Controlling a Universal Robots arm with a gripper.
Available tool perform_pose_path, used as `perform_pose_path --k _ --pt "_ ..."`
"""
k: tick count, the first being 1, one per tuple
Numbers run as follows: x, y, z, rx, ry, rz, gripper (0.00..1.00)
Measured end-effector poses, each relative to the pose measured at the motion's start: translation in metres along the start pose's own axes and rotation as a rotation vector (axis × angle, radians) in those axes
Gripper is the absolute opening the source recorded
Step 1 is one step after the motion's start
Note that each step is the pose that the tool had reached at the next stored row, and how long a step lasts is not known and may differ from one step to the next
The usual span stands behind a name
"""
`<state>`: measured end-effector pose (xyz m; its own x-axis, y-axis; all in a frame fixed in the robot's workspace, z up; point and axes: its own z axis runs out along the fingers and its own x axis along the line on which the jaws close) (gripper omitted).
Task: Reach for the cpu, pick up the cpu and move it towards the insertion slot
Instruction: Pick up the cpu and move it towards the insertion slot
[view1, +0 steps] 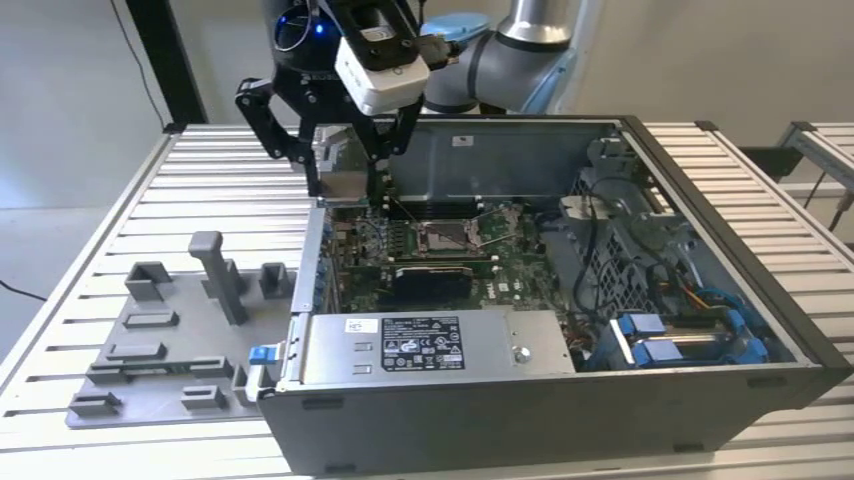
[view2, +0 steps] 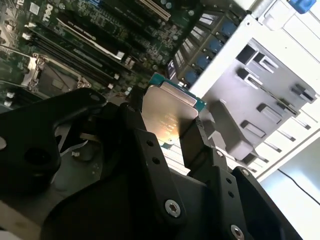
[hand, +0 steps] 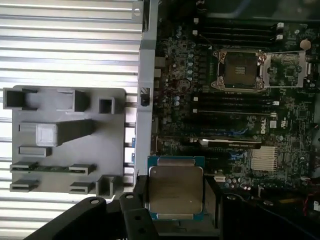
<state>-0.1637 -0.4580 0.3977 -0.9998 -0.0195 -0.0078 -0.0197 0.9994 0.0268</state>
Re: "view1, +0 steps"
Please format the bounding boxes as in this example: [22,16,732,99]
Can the metal wire locking lever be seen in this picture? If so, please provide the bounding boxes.
[389,195,425,224]

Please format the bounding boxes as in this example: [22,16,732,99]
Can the silver power supply unit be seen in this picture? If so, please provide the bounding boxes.
[291,309,579,387]

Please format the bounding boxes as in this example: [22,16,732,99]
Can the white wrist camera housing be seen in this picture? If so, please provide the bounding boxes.
[334,27,431,115]

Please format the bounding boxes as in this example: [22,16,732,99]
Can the grey metal drive cage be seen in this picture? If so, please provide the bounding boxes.
[538,138,710,322]

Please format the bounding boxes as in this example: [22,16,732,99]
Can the green motherboard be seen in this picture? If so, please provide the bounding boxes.
[323,198,590,321]

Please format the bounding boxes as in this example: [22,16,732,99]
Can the orange yellow wire bundle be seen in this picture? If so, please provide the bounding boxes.
[685,285,717,312]

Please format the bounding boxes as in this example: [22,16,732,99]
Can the CPU socket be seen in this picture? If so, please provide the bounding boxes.
[417,219,481,257]

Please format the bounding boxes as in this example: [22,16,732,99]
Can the black upright post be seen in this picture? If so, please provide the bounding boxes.
[124,0,210,127]

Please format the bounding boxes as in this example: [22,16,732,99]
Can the blue disk carrier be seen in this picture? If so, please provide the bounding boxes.
[629,313,668,335]
[632,338,684,365]

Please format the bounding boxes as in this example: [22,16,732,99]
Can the metal socket cover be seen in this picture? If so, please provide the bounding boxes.
[470,203,530,247]

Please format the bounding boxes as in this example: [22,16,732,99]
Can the thin black wall cable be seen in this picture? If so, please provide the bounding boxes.
[108,0,170,132]

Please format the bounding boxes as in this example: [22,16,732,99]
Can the black open PC case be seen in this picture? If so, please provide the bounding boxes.
[257,114,854,476]

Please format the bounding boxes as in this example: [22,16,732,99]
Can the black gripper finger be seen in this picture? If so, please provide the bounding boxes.
[233,77,327,197]
[358,101,425,202]

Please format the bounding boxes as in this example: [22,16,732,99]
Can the black graphics card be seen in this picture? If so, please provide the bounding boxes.
[389,264,477,302]

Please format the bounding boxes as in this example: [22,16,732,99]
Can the thin black floor cable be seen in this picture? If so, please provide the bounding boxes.
[0,278,50,302]

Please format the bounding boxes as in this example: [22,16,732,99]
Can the metal slat side table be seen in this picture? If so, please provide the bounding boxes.
[776,119,854,214]

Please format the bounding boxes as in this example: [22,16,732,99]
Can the grey plastic parts rack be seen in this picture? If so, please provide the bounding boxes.
[64,230,302,431]

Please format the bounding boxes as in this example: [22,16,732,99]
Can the black internal cable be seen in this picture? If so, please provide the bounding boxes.
[573,194,673,314]

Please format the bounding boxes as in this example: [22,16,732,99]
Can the black RAM slot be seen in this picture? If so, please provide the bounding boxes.
[390,197,486,208]

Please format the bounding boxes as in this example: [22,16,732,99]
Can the black cable connector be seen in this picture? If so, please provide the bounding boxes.
[418,35,465,71]

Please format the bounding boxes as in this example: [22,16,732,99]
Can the silver square CPU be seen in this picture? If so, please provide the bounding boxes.
[317,171,371,208]

